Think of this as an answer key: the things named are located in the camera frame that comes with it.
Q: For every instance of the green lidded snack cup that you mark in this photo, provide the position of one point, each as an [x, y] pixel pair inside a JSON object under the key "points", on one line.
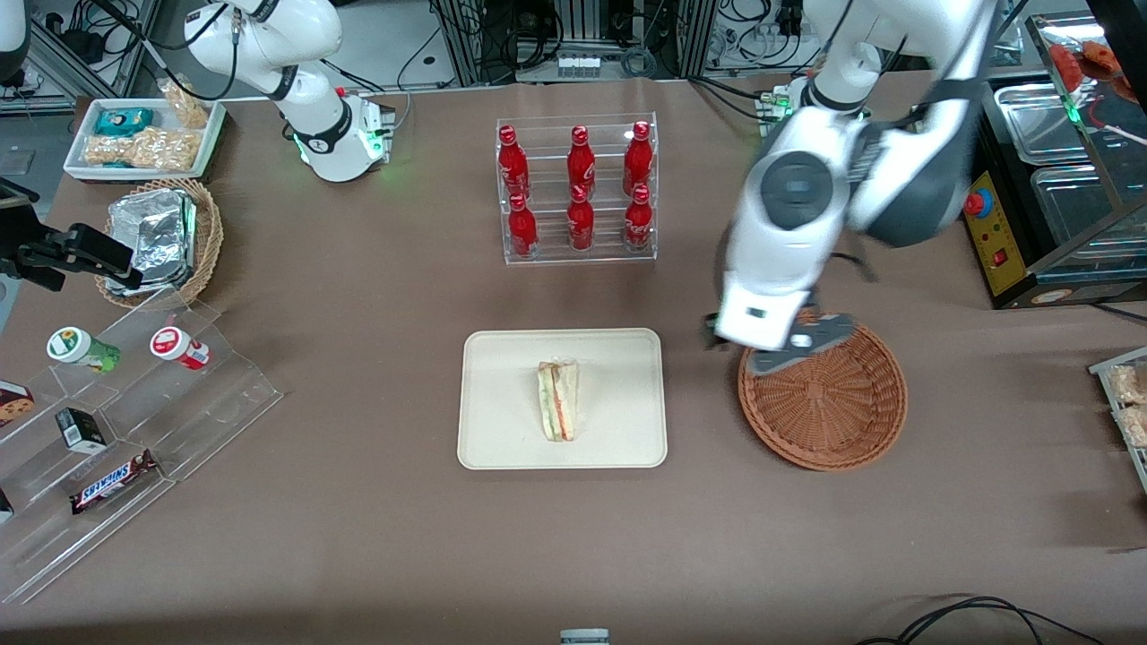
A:
{"points": [[76, 348]]}

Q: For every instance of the teal snack packet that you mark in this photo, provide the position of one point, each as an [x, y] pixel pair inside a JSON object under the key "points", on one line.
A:
{"points": [[123, 121]]}

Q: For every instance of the grey white device edge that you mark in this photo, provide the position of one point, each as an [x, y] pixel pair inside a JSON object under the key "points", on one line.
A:
{"points": [[584, 637]]}

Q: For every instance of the clear puffed snack pack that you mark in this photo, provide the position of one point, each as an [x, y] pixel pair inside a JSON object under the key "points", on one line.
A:
{"points": [[1129, 383], [1134, 425]]}

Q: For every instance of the triangle sandwich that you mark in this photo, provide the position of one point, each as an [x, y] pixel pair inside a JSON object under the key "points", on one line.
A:
{"points": [[559, 399]]}

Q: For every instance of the red lidded snack cup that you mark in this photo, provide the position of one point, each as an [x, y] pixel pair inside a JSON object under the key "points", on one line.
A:
{"points": [[175, 345]]}

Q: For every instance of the black steel food warmer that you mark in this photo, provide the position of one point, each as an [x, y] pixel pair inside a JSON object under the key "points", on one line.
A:
{"points": [[1057, 206]]}

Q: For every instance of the red food in warmer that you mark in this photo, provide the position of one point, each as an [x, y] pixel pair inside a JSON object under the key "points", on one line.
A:
{"points": [[1075, 63]]}

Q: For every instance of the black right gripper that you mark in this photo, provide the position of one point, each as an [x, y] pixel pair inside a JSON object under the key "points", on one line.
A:
{"points": [[56, 250]]}

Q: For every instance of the brown round wicker basket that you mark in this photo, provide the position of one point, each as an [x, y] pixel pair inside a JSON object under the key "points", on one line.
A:
{"points": [[824, 412]]}

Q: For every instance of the cream plastic serving tray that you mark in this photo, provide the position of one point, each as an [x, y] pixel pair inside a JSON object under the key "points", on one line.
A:
{"points": [[502, 403]]}

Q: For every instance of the foil wrapped package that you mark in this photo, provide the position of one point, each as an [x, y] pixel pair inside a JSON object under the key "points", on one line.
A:
{"points": [[161, 237]]}

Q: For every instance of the clear acrylic stepped shelf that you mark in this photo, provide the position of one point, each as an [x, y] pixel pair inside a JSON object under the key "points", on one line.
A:
{"points": [[206, 403]]}

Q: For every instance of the white edge snack tray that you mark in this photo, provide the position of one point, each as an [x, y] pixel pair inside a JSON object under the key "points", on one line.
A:
{"points": [[1100, 367]]}

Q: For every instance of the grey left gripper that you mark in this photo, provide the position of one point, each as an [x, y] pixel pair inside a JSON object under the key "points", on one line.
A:
{"points": [[708, 331]]}

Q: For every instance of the clear acrylic bottle rack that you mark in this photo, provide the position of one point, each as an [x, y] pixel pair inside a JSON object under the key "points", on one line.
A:
{"points": [[542, 260]]}

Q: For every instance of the light tan wicker basket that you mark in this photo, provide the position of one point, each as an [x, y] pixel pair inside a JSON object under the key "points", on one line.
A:
{"points": [[211, 237]]}

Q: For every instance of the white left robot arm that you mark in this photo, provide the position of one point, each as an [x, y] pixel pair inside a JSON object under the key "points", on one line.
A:
{"points": [[789, 260]]}

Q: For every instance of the small clear nut bag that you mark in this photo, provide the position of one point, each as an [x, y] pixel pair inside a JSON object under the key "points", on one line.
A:
{"points": [[185, 105]]}

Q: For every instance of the brown cookie box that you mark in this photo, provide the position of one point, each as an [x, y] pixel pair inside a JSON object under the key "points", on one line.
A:
{"points": [[13, 403]]}

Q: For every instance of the red emergency stop button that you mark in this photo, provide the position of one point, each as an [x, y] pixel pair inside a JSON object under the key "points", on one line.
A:
{"points": [[978, 202]]}

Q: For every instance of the large clear peanut bag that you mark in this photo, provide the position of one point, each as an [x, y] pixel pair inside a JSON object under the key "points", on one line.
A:
{"points": [[143, 150]]}

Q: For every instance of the small black carton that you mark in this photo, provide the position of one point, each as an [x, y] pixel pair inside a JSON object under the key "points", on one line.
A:
{"points": [[81, 430]]}

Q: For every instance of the red cola bottle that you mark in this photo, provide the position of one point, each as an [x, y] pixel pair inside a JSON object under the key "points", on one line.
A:
{"points": [[513, 166], [638, 224], [637, 161], [581, 163], [581, 224], [523, 228]]}

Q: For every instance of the Snickers chocolate bar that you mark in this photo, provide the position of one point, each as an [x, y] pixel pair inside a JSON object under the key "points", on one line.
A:
{"points": [[112, 482]]}

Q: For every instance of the white rectangular snack tray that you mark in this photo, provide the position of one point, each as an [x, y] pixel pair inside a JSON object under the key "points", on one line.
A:
{"points": [[81, 143]]}

